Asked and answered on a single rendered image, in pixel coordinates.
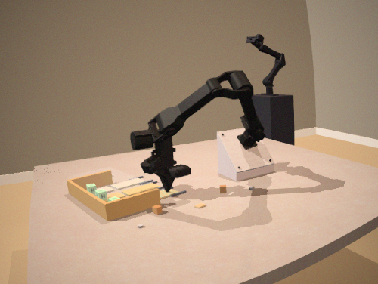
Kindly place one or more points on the pale yellow polka-dotted strip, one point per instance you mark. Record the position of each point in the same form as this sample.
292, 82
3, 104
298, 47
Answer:
164, 194

